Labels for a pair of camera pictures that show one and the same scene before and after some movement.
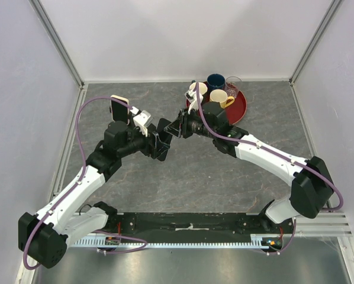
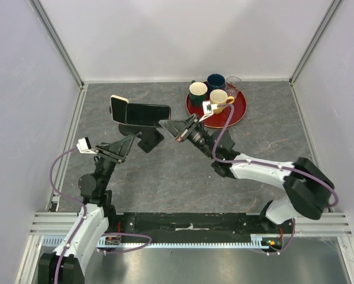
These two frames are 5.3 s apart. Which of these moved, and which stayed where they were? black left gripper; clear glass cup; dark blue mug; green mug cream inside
Moved: black left gripper
Stayed: dark blue mug; clear glass cup; green mug cream inside
